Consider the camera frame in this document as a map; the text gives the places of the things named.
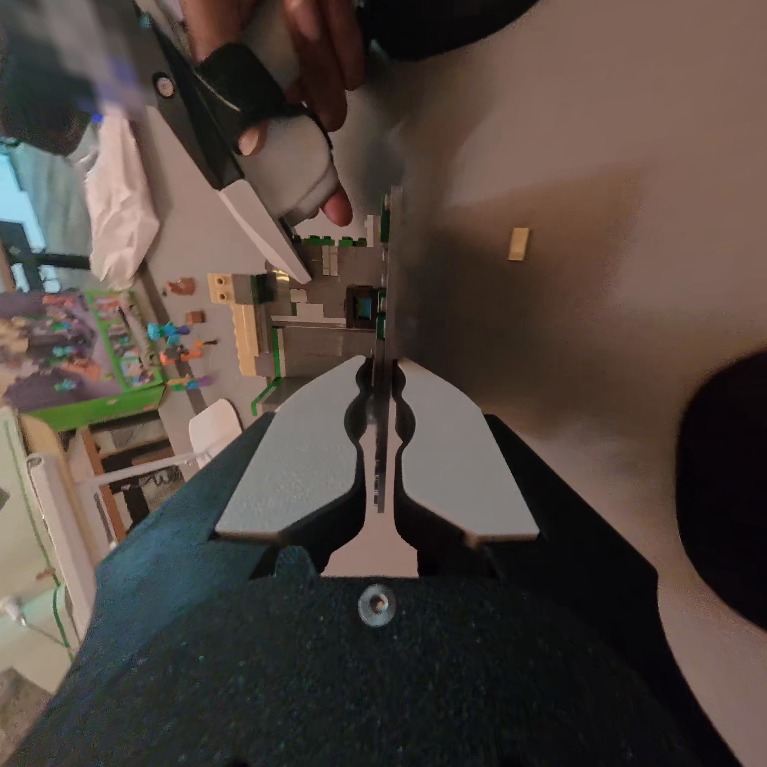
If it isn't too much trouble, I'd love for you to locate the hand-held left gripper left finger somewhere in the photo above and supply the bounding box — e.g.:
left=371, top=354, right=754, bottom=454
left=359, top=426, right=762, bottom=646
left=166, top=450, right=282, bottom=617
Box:
left=213, top=355, right=369, bottom=571

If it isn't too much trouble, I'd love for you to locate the white crumpled plastic bag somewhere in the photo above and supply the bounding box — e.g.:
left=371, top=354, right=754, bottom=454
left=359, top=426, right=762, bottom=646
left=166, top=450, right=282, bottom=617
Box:
left=85, top=117, right=161, bottom=292

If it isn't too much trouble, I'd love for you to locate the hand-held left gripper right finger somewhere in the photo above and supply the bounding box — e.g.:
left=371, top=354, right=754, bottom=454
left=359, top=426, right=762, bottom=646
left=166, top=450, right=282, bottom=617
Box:
left=392, top=358, right=540, bottom=573

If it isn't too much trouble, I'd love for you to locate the orange toy figure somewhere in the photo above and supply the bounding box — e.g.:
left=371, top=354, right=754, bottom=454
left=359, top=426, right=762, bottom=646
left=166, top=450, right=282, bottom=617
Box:
left=159, top=342, right=205, bottom=369

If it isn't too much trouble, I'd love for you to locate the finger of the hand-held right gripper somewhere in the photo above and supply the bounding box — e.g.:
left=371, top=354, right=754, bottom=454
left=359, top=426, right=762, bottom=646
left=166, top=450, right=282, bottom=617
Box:
left=217, top=179, right=314, bottom=285

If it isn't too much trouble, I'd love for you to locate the grey tan toy brick build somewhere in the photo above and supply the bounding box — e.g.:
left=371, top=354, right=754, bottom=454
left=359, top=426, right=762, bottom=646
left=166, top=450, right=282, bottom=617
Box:
left=207, top=186, right=403, bottom=516

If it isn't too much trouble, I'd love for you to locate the person's right hand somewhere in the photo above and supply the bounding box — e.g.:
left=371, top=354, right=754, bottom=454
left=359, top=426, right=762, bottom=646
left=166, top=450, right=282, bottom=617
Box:
left=180, top=0, right=369, bottom=229

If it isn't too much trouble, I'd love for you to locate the grey desk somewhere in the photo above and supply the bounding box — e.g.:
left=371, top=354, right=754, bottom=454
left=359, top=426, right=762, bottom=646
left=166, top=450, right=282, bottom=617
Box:
left=138, top=0, right=767, bottom=767

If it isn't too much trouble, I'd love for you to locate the colourful toy set box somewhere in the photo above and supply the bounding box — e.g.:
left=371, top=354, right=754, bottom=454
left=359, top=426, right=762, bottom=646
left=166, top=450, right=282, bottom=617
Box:
left=0, top=289, right=167, bottom=432

